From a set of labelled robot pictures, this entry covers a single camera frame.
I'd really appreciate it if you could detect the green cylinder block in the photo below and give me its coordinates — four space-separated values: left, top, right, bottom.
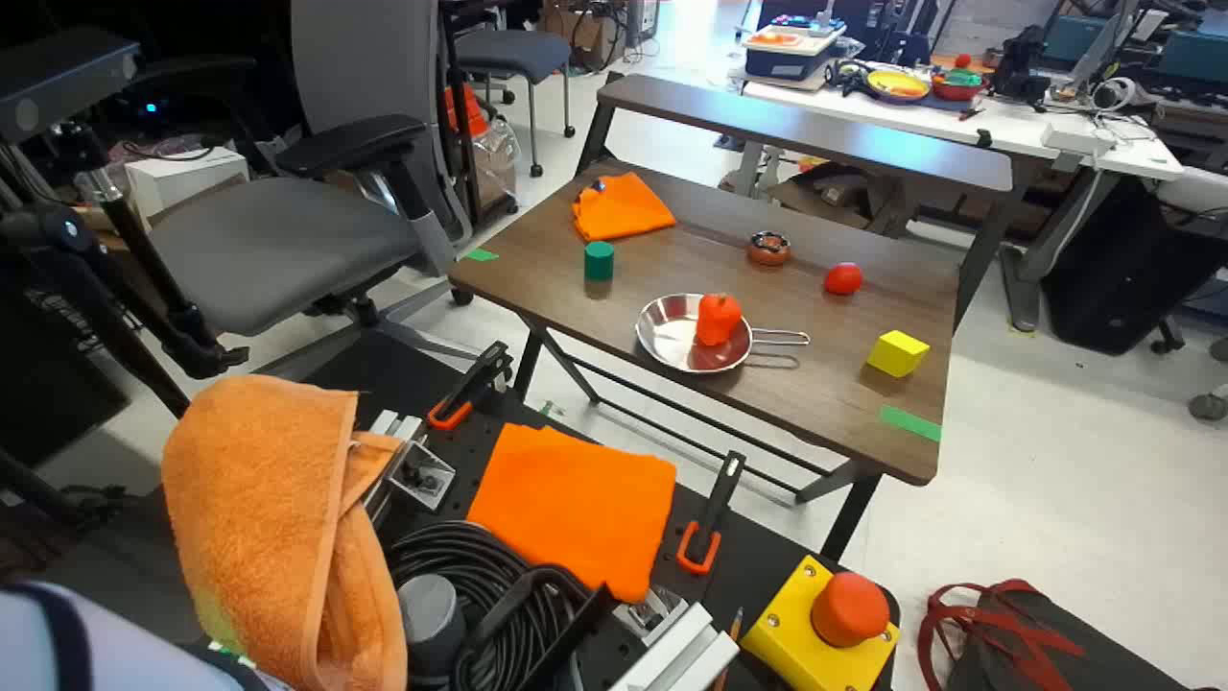
579 240 617 287

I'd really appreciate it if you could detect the silver metal pan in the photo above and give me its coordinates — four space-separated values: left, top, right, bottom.
628 287 814 382

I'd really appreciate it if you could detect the orange toy pepper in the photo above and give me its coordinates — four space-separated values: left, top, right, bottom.
690 292 748 354

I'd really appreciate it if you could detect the folded orange cloth black trim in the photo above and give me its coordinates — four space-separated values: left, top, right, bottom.
569 170 680 248

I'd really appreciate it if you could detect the flat orange cloth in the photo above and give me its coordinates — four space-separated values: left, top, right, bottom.
464 418 680 607

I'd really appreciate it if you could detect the small brown orange bowl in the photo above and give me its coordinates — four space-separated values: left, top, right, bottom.
744 226 793 273

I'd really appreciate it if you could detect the red toy tomato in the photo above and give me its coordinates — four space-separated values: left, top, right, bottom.
819 257 868 299

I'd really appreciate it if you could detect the yellow cube block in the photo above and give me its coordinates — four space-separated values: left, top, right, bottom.
862 328 931 383

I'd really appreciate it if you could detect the grey bench table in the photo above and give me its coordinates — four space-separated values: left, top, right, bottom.
571 68 1020 263

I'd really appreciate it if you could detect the aluminium profile bar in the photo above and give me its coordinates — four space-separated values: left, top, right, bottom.
607 587 744 691

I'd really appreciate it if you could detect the small grey chair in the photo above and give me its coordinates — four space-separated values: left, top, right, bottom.
438 0 583 184

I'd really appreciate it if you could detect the grey cylinder cap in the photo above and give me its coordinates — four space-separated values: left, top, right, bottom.
396 569 468 685

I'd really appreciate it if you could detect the yellow emergency stop red button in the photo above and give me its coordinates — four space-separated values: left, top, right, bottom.
739 553 905 691

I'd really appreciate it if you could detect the grey office chair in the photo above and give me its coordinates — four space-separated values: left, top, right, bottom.
147 0 474 342

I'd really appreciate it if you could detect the tray box with orange content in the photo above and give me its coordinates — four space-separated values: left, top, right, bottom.
744 13 853 84

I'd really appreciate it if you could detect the orange terry towel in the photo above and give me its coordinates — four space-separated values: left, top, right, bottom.
157 374 414 691

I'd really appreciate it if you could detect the yellow plate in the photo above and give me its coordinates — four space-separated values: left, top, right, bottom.
862 66 937 107

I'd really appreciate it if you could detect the red bowl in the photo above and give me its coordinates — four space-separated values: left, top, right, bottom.
928 52 991 106

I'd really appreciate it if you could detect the black bag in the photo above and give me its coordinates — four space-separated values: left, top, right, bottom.
1041 177 1222 356

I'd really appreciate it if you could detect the white background table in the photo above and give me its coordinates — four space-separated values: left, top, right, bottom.
739 68 1228 214

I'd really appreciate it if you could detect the black clamp orange handle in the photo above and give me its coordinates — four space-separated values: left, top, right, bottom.
420 338 519 437
672 450 748 579

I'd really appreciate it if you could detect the wooden table black frame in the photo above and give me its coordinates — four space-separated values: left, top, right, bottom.
448 157 998 569

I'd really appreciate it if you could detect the metal mounting bracket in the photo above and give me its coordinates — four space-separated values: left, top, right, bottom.
360 408 461 515

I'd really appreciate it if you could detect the black cable coil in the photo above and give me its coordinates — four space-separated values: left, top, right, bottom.
381 515 617 691

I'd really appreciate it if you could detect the red cable bundle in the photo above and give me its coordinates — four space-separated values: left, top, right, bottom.
914 578 1065 691

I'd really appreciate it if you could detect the black camera tripod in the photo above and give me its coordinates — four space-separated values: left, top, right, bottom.
0 28 251 428

